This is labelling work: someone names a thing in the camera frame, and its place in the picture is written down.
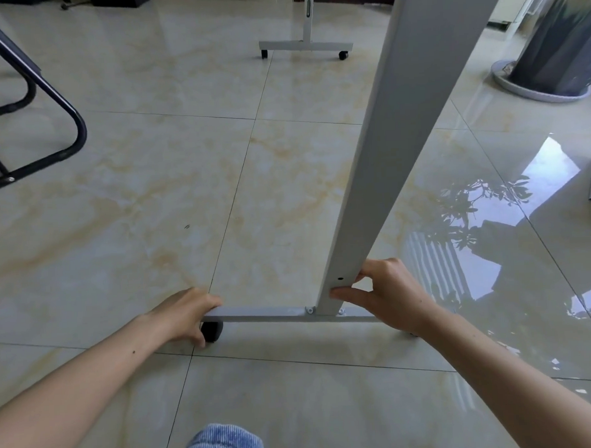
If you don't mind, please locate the person's right hand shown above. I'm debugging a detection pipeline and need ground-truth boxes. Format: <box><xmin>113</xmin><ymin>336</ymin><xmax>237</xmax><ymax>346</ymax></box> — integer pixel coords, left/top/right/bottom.
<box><xmin>329</xmin><ymin>256</ymin><xmax>443</xmax><ymax>339</ymax></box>

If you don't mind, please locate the person's left hand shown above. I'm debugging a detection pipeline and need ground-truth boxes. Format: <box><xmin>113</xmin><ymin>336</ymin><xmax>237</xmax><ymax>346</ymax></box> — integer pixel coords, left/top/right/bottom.
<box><xmin>145</xmin><ymin>287</ymin><xmax>226</xmax><ymax>351</ymax></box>

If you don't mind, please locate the grey metal stand leg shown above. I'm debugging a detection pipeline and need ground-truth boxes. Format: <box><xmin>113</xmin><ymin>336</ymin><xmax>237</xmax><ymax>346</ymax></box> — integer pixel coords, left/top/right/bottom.
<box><xmin>192</xmin><ymin>0</ymin><xmax>520</xmax><ymax>332</ymax></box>
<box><xmin>258</xmin><ymin>0</ymin><xmax>354</xmax><ymax>57</ymax></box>

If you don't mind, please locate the person's right forearm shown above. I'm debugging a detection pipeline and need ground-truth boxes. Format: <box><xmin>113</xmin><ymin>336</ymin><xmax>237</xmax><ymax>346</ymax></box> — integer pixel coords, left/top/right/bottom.
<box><xmin>415</xmin><ymin>304</ymin><xmax>591</xmax><ymax>448</ymax></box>

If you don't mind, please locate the person's left forearm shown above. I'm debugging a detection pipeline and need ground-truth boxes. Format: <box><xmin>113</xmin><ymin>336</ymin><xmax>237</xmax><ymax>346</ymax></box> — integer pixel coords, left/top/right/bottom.
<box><xmin>0</xmin><ymin>312</ymin><xmax>165</xmax><ymax>448</ymax></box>

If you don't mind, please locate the blue denim trouser leg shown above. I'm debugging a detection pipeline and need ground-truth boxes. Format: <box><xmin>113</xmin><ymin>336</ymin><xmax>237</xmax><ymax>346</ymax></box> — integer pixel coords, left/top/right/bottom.
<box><xmin>176</xmin><ymin>422</ymin><xmax>273</xmax><ymax>448</ymax></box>

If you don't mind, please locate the white round appliance base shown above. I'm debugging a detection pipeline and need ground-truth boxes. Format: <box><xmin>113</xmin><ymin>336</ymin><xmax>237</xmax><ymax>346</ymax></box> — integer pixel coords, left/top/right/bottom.
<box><xmin>491</xmin><ymin>56</ymin><xmax>591</xmax><ymax>105</ymax></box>

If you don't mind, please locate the white cabinet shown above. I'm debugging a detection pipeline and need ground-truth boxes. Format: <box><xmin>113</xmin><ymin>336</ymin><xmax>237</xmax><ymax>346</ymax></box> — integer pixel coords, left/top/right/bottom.
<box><xmin>485</xmin><ymin>0</ymin><xmax>547</xmax><ymax>33</ymax></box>

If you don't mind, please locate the dark cylindrical tower appliance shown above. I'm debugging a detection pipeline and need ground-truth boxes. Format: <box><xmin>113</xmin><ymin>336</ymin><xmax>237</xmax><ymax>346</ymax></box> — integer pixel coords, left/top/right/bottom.
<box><xmin>505</xmin><ymin>0</ymin><xmax>591</xmax><ymax>99</ymax></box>

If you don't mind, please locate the black box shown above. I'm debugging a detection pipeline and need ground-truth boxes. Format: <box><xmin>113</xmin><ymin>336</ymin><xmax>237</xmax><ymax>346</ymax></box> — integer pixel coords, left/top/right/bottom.
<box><xmin>89</xmin><ymin>0</ymin><xmax>152</xmax><ymax>10</ymax></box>

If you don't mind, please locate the black metal tube frame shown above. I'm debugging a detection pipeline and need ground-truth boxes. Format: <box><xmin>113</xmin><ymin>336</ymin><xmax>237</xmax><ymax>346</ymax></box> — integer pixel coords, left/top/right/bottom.
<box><xmin>0</xmin><ymin>4</ymin><xmax>90</xmax><ymax>195</ymax></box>

